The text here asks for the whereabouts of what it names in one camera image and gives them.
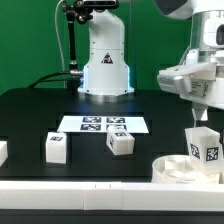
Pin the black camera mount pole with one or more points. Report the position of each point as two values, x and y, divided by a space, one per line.
76 12

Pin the black camera on mount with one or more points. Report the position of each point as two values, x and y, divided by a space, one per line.
101 4

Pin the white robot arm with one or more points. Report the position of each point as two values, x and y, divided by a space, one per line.
207 34

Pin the white front barrier wall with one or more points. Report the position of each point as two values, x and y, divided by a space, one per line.
110 196

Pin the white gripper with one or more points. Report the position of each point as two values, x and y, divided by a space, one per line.
200 80

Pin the white marker sheet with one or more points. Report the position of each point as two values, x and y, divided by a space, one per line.
99 124

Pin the white left barrier wall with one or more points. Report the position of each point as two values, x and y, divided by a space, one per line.
3 152

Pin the white barrier wall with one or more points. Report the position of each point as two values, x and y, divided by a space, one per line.
3 152
110 196

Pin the white round stool seat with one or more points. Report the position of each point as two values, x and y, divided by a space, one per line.
177 169

